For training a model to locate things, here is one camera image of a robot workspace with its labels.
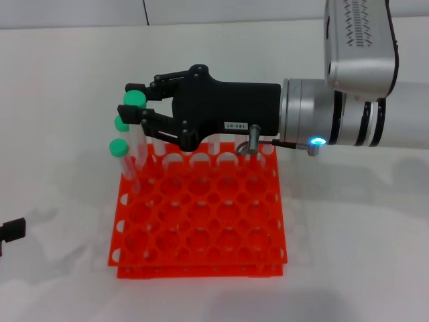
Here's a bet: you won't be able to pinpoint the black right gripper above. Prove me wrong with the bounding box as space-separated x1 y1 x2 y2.
117 63 283 152

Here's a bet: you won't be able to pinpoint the orange plastic test tube rack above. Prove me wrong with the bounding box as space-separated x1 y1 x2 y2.
107 142 289 280

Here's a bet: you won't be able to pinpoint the right arm cable metal plugs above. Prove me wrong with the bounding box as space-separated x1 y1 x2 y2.
235 123 326 158

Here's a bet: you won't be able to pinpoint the silver vented camera box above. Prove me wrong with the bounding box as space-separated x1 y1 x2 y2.
323 0 402 101

